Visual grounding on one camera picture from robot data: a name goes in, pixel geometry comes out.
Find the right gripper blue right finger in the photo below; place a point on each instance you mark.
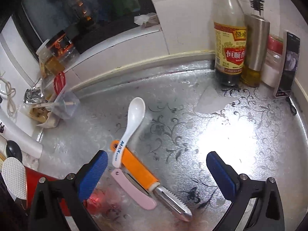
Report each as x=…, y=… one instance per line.
x=267, y=212

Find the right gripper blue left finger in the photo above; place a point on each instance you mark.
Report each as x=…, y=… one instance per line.
x=45, y=213

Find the red utensil holder cup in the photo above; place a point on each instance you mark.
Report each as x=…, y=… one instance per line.
x=32, y=180

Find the black ladle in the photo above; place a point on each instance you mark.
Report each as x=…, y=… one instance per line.
x=13, y=150

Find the pink folding knife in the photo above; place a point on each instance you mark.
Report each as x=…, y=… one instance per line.
x=143, y=200

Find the white plastic tray with packets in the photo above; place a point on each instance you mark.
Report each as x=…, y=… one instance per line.
x=49, y=113

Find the white jar red lid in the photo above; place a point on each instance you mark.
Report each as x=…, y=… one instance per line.
x=272, y=64

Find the black smartphone playing video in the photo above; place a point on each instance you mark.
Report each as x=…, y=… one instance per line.
x=290, y=60

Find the white ceramic soup spoon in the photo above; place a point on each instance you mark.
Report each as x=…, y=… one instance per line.
x=135, y=116

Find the clear jar orange black label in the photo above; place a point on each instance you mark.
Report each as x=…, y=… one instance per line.
x=63, y=48

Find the stainless steel oil dispenser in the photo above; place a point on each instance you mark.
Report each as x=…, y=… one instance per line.
x=256, y=43

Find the vinegar bottle yellow red label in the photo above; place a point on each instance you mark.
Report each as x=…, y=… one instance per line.
x=231, y=35

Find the white crumpled tissue on sill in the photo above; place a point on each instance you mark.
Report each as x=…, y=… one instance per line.
x=147, y=20

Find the orange handled peeler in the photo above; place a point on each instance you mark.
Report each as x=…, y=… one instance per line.
x=147, y=183

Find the red handled scissors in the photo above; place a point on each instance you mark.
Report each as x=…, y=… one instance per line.
x=59, y=82

